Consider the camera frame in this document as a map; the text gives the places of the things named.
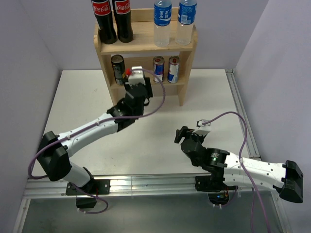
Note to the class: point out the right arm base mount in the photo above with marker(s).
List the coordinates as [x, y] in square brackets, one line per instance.
[219, 194]

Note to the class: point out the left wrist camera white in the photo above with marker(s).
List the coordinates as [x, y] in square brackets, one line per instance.
[135, 76]

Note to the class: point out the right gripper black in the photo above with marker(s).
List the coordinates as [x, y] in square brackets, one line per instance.
[182, 135]

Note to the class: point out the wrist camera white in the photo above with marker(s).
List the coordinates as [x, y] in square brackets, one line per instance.
[135, 76]
[204, 128]

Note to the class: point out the left cola bottle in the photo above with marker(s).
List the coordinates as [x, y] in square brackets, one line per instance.
[103, 14]

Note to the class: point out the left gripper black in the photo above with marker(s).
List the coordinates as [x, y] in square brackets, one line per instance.
[147, 87]

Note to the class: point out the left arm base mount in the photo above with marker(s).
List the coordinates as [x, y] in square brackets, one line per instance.
[89, 195]

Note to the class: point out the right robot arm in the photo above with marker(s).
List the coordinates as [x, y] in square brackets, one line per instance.
[227, 170]

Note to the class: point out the aluminium rail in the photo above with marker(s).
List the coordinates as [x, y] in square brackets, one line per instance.
[250, 141]
[120, 186]

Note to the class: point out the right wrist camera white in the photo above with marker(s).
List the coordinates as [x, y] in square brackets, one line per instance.
[204, 128]

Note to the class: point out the right cola bottle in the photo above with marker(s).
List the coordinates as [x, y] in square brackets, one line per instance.
[122, 14]

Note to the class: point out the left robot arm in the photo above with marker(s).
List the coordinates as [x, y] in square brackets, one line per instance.
[56, 150]

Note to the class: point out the silver blue can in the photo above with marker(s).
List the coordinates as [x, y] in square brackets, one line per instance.
[173, 69]
[158, 67]

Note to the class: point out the aluminium rail right side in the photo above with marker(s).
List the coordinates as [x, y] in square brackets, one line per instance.
[250, 141]

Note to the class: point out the black can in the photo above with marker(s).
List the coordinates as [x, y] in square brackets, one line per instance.
[118, 65]

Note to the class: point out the aluminium rail front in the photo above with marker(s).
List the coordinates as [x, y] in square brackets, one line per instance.
[120, 186]

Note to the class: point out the water bottle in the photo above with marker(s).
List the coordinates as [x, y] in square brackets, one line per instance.
[186, 17]
[162, 19]

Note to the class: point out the wooden two-tier shelf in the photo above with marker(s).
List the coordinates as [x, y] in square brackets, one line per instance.
[142, 50]

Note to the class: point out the cola bottle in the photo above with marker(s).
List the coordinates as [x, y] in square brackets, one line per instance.
[103, 14]
[122, 14]

